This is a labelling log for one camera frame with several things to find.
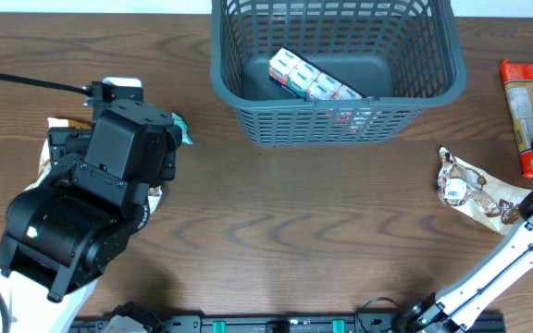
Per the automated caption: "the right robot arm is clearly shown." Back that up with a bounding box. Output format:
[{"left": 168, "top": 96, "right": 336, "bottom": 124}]
[{"left": 398, "top": 147, "right": 533, "bottom": 332}]

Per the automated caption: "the beige snack bag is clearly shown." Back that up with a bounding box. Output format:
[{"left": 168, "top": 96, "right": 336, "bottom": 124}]
[
  {"left": 24, "top": 117, "right": 92, "bottom": 191},
  {"left": 437, "top": 147, "right": 530, "bottom": 235}
]

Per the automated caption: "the orange pasta packet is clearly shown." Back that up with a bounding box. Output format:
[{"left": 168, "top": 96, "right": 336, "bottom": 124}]
[{"left": 500, "top": 59, "right": 533, "bottom": 179}]

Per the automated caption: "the teal snack packet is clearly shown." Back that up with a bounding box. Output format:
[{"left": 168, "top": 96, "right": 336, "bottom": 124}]
[{"left": 172, "top": 112, "right": 193, "bottom": 145}]

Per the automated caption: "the tissue multipack box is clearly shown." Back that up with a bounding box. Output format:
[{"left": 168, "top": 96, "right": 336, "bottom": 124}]
[{"left": 268, "top": 48, "right": 362, "bottom": 101}]

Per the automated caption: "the crumpled beige bag under arm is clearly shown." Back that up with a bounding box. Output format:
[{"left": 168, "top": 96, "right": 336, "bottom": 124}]
[{"left": 147, "top": 186, "right": 163, "bottom": 214}]

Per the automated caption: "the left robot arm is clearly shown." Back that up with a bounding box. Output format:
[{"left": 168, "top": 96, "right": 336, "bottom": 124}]
[{"left": 0, "top": 100, "right": 182, "bottom": 332}]

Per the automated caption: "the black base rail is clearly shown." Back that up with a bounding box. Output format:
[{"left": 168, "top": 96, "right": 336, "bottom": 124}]
[{"left": 67, "top": 300, "right": 508, "bottom": 333}]

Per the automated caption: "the grey plastic basket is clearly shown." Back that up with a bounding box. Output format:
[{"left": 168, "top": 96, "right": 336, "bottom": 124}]
[{"left": 211, "top": 0, "right": 466, "bottom": 146}]

